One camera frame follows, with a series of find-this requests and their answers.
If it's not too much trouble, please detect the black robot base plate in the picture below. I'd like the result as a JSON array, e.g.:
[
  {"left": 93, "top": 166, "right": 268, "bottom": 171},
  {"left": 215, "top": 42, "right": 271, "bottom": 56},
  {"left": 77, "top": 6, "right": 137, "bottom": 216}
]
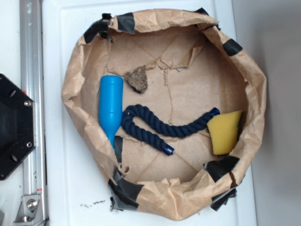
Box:
[{"left": 0, "top": 74, "right": 35, "bottom": 181}]

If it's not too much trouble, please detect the aluminium extrusion rail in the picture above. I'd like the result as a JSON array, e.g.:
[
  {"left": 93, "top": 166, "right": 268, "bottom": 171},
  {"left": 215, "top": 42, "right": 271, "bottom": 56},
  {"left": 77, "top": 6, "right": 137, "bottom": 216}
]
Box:
[{"left": 20, "top": 0, "right": 49, "bottom": 226}]

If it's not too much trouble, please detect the metal corner bracket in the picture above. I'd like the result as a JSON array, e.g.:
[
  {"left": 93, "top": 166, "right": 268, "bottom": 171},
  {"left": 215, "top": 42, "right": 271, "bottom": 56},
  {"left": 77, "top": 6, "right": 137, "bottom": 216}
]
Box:
[{"left": 13, "top": 194, "right": 43, "bottom": 226}]

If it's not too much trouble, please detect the blue plastic bottle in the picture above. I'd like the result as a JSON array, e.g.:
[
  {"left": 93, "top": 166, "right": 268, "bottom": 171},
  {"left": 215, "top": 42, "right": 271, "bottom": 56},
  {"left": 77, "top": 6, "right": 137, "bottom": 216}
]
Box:
[{"left": 99, "top": 75, "right": 123, "bottom": 146}]

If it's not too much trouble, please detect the dark blue twisted rope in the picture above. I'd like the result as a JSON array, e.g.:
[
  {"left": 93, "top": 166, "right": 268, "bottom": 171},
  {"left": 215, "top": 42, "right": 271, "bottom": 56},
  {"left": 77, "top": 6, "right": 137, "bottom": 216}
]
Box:
[{"left": 121, "top": 105, "right": 221, "bottom": 156}]

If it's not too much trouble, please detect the grey brown rock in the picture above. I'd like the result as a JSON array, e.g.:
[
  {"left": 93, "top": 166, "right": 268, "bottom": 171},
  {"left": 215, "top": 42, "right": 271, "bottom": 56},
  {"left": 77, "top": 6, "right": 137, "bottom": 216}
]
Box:
[{"left": 124, "top": 66, "right": 148, "bottom": 94}]

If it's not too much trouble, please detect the white tray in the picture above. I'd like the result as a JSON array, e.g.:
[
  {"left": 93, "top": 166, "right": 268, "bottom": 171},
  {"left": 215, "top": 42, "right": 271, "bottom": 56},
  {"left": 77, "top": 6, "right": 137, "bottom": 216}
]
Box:
[{"left": 42, "top": 0, "right": 257, "bottom": 226}]

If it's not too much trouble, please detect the brown paper bag container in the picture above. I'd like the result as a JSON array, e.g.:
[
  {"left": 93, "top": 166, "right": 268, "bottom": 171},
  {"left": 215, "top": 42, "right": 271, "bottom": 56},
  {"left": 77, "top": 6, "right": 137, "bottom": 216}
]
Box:
[{"left": 62, "top": 9, "right": 267, "bottom": 221}]

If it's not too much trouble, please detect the yellow sponge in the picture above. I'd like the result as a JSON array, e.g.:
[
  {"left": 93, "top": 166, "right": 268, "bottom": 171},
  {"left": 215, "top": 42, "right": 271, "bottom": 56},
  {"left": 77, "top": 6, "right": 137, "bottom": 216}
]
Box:
[{"left": 207, "top": 110, "right": 242, "bottom": 155}]

